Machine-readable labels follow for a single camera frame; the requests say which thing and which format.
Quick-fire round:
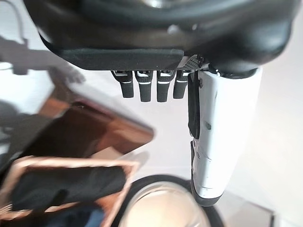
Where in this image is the brown wooden stool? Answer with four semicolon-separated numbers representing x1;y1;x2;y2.
22;101;155;162

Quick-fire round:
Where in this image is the blue cloth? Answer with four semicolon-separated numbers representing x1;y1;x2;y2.
53;205;107;227

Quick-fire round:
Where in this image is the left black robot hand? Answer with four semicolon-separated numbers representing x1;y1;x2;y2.
22;0;298;208

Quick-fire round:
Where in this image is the round glass washer door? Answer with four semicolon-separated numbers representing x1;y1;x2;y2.
117;174;228;227

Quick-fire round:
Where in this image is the rectangular wicker basket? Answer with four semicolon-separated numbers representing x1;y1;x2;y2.
0;156;141;227

